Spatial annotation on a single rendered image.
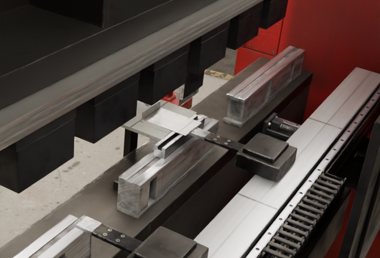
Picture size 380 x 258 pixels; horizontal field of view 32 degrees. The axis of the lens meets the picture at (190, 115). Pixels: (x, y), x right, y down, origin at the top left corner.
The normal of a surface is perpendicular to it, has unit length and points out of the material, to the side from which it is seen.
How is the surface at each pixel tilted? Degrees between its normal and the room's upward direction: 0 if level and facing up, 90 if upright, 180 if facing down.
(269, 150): 0
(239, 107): 90
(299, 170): 0
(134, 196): 90
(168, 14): 90
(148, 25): 90
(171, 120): 0
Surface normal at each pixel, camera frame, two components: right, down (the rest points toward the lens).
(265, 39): -0.49, 0.37
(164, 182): 0.86, 0.31
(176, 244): 0.10, -0.87
